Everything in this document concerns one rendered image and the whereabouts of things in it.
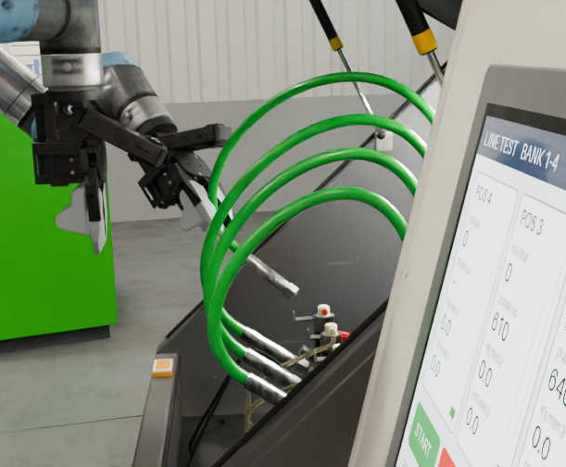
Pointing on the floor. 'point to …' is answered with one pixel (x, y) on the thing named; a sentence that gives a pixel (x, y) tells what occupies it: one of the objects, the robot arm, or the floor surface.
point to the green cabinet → (29, 250)
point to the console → (452, 106)
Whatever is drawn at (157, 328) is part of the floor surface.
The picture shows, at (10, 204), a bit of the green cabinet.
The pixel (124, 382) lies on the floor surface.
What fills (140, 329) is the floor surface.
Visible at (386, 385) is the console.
